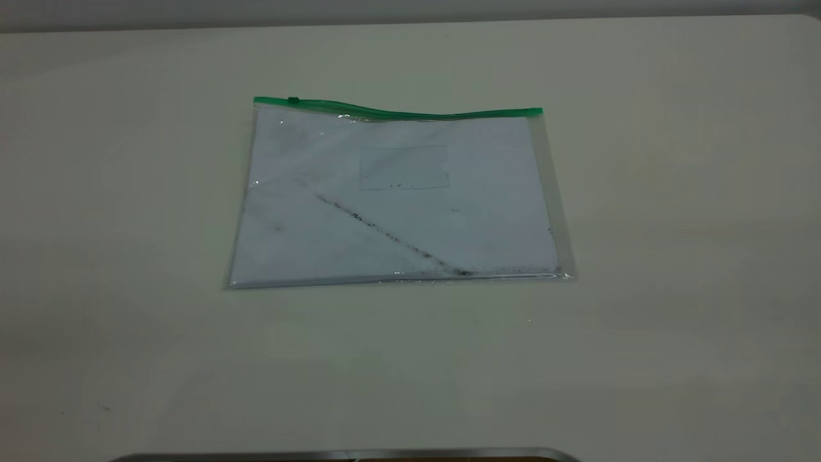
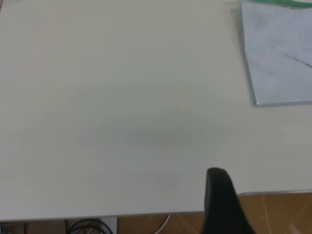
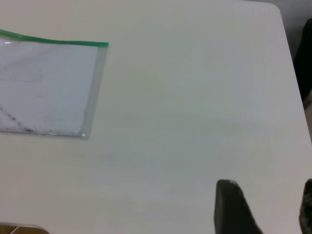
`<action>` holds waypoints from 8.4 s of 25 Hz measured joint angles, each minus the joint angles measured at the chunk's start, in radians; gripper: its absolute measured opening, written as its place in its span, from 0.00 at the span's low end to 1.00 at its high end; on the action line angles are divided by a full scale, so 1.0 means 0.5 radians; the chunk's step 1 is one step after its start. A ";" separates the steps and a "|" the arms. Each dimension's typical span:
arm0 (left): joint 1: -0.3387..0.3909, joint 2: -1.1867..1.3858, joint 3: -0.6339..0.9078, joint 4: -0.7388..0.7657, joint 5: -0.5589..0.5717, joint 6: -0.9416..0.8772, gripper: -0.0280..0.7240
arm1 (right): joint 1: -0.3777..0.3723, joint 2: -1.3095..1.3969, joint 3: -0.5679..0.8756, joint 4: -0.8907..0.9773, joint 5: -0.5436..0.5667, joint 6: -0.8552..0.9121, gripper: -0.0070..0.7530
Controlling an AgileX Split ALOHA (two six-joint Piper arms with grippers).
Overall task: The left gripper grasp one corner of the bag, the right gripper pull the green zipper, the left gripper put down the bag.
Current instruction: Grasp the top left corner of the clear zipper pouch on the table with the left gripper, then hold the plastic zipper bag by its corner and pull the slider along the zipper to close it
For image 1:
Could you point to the transparent zip bag green zipper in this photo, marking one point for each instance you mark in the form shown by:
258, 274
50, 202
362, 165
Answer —
397, 212

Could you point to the clear plastic bag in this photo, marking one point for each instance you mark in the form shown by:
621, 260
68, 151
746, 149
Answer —
487, 192

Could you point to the grey metal edge strip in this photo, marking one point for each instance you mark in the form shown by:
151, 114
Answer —
346, 455

